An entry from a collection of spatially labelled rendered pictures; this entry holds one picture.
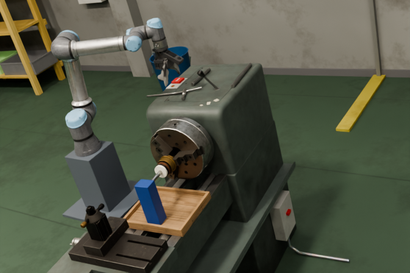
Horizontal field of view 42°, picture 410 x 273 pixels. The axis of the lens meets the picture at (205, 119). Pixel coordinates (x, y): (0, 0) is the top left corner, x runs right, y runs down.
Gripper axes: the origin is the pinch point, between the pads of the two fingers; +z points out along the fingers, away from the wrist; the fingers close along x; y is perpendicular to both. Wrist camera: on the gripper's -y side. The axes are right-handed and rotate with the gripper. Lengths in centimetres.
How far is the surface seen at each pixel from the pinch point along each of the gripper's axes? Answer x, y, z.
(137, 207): 54, 5, 46
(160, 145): 36.2, -7.6, 18.6
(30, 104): -214, 400, 136
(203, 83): -14.6, -8.5, 9.2
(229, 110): 6.1, -33.8, 14.6
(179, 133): 31.9, -17.7, 13.5
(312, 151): -139, -16, 134
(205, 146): 26.3, -27.4, 24.4
